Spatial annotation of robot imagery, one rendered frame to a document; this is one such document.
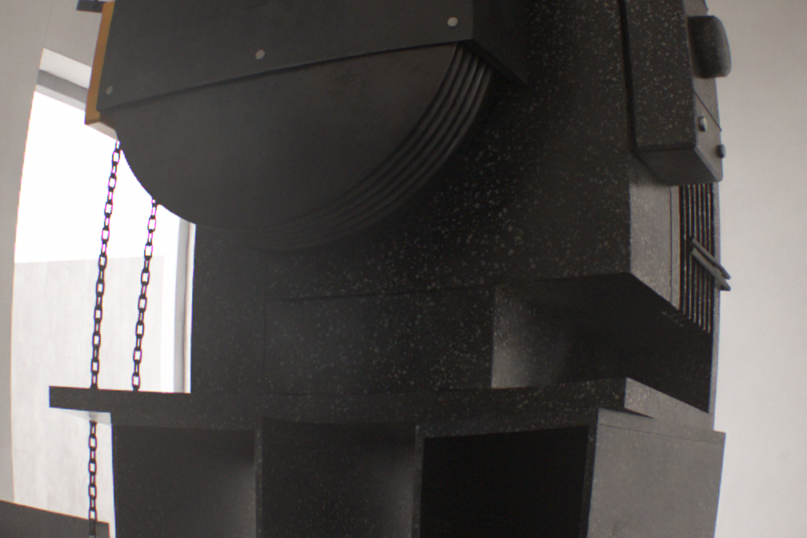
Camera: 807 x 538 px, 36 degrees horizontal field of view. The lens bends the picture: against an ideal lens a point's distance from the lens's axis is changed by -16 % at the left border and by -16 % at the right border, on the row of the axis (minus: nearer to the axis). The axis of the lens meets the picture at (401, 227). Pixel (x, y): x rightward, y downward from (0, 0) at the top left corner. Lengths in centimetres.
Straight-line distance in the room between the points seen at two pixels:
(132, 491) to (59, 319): 671
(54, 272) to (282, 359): 684
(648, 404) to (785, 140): 249
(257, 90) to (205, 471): 50
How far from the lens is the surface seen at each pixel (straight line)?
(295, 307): 145
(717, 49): 140
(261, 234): 138
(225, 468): 169
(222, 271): 151
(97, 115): 153
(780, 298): 370
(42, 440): 805
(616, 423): 131
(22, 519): 214
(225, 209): 137
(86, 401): 161
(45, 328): 815
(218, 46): 144
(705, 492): 158
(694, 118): 134
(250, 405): 146
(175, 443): 162
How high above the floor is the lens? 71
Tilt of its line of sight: 15 degrees up
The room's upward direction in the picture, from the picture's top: 2 degrees clockwise
